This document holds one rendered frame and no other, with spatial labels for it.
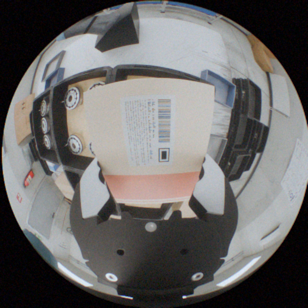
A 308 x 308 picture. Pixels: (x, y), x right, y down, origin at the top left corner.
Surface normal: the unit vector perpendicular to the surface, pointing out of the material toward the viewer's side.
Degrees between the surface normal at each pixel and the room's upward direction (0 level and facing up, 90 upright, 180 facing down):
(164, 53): 0
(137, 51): 0
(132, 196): 0
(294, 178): 90
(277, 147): 90
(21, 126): 80
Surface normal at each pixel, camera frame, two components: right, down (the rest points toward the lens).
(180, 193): 0.04, 0.53
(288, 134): -1.00, 0.04
